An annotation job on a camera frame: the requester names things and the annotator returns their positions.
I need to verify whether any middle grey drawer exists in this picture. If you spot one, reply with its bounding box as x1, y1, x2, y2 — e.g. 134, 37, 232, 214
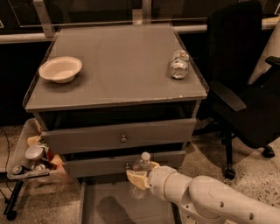
63, 150, 186, 178

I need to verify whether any clear plastic bin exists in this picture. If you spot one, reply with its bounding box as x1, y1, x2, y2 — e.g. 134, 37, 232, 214
7, 118, 70, 183

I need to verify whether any grey drawer cabinet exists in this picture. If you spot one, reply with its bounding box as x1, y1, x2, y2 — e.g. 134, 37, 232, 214
22, 22, 210, 224

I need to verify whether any white paper bowl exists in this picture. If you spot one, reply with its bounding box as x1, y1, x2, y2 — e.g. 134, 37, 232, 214
38, 56, 82, 84

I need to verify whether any silver can in bin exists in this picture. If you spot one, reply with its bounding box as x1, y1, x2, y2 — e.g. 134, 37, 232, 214
25, 144, 45, 161

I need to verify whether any black stand leg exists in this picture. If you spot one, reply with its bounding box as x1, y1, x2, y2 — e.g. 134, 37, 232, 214
3, 180, 24, 221

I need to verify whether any black office chair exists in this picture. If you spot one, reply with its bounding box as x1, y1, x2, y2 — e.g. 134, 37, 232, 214
198, 0, 280, 179

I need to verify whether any crushed aluminium can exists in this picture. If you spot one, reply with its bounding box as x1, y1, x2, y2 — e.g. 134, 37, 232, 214
171, 49, 190, 80

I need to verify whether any metal window rail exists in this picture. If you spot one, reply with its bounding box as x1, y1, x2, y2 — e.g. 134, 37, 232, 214
0, 0, 279, 44

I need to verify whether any top grey drawer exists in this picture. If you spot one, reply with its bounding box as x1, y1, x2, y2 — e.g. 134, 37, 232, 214
42, 118, 196, 154

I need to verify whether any bottom grey open drawer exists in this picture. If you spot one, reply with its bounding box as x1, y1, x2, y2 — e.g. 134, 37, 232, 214
78, 174, 182, 224

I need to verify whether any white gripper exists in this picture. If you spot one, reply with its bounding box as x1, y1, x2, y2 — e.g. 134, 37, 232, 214
126, 161, 177, 201

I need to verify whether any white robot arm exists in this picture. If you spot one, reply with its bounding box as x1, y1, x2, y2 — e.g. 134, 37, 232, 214
126, 163, 280, 224

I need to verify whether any clear plastic water bottle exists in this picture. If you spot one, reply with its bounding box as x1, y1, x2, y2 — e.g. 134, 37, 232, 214
130, 151, 152, 200

